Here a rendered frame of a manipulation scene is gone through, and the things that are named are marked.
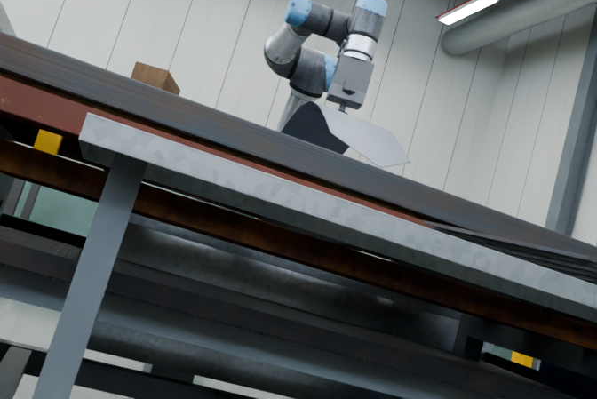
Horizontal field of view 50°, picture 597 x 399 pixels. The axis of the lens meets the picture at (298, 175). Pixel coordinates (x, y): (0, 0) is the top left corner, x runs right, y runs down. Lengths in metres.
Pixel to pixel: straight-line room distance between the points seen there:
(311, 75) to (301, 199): 1.30
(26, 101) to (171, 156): 0.38
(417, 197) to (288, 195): 0.46
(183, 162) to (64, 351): 0.27
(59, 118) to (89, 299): 0.32
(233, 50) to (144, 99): 11.01
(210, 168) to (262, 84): 11.35
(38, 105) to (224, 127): 0.28
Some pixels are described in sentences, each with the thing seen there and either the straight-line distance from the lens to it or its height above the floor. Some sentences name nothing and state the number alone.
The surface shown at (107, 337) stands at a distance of 1.83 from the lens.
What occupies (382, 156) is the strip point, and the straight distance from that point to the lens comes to 1.25.
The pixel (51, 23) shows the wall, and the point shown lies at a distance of 11.76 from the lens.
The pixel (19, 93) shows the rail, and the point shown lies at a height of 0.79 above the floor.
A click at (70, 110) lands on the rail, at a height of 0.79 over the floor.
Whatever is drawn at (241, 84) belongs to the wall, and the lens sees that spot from 11.93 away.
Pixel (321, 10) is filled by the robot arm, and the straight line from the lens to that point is 1.65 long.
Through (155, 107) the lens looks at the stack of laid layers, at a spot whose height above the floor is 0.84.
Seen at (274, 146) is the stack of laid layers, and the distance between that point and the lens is 1.06.
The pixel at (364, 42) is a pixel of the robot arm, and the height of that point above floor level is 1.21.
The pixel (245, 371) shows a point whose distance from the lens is 1.90.
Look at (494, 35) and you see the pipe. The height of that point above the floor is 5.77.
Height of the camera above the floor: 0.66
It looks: 8 degrees up
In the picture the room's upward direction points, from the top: 17 degrees clockwise
